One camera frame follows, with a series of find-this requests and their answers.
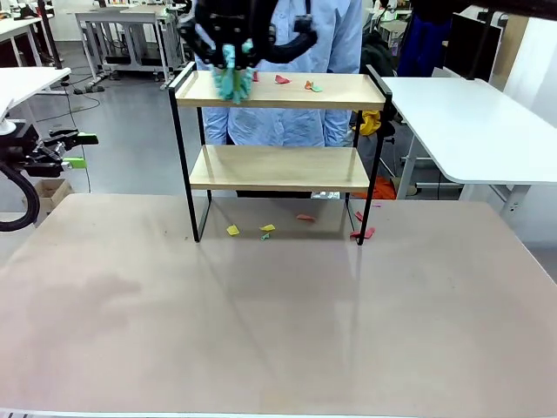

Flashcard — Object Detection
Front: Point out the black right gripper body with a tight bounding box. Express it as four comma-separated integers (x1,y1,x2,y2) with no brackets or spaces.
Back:
193,0,263,48

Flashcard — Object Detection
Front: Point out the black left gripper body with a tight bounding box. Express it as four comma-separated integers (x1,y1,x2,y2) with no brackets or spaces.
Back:
0,123,43,178

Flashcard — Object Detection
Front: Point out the teal microfiber duster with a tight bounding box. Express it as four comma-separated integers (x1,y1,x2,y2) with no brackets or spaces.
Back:
211,41,256,105

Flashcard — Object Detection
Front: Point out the two-tier wooden black-framed shelf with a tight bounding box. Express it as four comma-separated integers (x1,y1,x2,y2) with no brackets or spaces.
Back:
167,60,393,246

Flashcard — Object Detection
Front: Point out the cardboard box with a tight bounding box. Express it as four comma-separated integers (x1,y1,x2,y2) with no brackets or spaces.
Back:
23,177,74,215

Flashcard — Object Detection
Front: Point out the white table with rounded corner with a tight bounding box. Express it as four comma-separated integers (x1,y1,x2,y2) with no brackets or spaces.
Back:
0,66,72,123

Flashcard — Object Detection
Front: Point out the person in blue shirt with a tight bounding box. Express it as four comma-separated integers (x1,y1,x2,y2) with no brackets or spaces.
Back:
195,0,363,148

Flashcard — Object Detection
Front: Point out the black pole stand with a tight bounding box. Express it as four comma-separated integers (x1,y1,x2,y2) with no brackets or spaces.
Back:
37,0,64,71

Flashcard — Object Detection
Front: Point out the white desk with dark panel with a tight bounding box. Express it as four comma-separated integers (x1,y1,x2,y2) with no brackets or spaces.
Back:
0,15,47,69

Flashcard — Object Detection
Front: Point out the dark green jacket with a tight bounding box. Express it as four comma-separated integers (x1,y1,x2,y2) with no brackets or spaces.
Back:
359,30,399,78

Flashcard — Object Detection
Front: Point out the yellow cloth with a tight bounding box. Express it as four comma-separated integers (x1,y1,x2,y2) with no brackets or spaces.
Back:
359,110,383,137

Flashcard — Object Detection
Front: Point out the person in dark blue clothes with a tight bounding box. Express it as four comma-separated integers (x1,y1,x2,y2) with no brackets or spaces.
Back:
398,0,452,79

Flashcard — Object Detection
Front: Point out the orange cloth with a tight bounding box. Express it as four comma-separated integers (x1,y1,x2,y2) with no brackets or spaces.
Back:
372,175,398,200

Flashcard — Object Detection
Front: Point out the black monitor panel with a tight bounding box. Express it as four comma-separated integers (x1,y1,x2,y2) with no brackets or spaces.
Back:
450,11,501,82

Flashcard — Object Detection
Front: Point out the large white side table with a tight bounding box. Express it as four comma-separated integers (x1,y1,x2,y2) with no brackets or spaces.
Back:
380,76,557,223

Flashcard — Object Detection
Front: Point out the brown cardboard panel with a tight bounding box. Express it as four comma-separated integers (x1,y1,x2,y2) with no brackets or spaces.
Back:
491,15,530,91

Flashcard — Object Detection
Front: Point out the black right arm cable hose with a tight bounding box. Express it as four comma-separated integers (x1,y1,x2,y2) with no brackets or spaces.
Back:
259,0,319,65

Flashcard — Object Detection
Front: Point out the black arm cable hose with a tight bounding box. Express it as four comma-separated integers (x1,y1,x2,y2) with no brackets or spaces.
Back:
259,0,319,65
0,163,41,232

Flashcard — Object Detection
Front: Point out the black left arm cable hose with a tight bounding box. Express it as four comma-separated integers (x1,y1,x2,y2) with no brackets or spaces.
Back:
0,163,41,232

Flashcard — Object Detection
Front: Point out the grey metal desk frame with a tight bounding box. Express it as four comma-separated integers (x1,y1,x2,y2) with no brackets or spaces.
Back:
74,6,184,91

